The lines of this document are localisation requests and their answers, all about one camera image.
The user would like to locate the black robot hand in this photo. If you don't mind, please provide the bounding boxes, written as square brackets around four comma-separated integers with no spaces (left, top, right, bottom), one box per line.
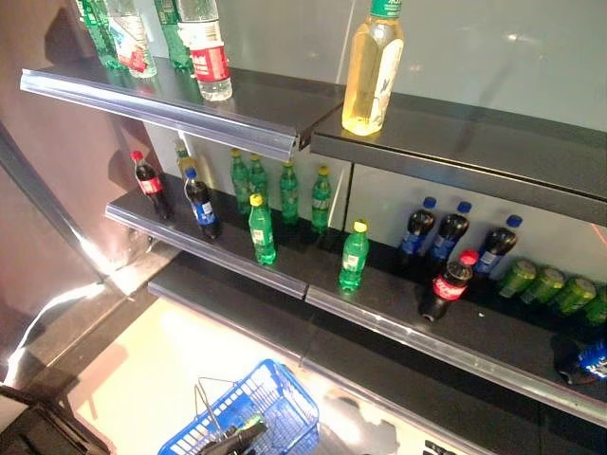
[197,413,269,455]

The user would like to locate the blue plastic shopping basket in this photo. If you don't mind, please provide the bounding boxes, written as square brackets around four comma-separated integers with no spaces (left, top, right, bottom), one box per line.
[156,358,321,455]

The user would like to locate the dark metal store shelf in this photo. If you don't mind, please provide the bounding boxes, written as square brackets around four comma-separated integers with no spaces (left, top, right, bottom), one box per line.
[147,253,607,455]

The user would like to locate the black shelf board clear strip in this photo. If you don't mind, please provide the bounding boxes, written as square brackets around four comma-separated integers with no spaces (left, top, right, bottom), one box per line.
[304,255,607,429]
[19,56,347,164]
[104,174,355,300]

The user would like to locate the dark robot body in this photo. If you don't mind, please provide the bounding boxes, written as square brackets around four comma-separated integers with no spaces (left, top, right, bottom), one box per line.
[0,384,113,455]

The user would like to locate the green soda bottle yellow cap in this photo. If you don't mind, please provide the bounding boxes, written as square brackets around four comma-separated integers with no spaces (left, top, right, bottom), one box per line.
[310,165,332,234]
[248,192,278,265]
[338,219,371,292]
[248,153,268,200]
[279,160,301,226]
[230,147,252,216]

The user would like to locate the cola bottle blue cap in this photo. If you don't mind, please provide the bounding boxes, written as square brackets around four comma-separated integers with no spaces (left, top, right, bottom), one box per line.
[429,200,473,271]
[396,196,438,266]
[472,214,524,281]
[183,166,223,241]

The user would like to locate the cola bottle red cap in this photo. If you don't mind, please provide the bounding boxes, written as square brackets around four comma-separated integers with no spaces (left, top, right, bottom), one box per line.
[418,248,480,321]
[130,150,174,222]

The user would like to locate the yellow tea bottle green cap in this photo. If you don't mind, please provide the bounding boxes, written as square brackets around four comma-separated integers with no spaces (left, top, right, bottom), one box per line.
[340,0,405,137]
[173,139,198,181]

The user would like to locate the green soda can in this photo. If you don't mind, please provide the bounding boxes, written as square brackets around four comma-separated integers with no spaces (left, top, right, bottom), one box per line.
[580,285,607,327]
[520,265,566,305]
[497,258,539,300]

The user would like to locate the lying pepsi bottle right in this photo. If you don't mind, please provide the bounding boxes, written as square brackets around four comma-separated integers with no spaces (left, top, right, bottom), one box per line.
[553,337,607,386]

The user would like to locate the lying green bottles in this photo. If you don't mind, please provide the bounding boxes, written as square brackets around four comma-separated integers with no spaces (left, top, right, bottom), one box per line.
[549,276,598,317]

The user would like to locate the black shelf board metal edge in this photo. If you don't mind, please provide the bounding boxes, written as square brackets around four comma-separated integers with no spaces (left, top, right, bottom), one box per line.
[309,92,607,228]

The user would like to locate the clear water bottle red label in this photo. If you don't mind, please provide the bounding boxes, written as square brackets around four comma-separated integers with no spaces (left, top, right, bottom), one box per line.
[175,0,234,103]
[102,0,158,80]

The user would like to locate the metal wire basket handle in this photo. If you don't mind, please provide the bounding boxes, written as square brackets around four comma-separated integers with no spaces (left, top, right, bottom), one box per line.
[193,376,248,440]

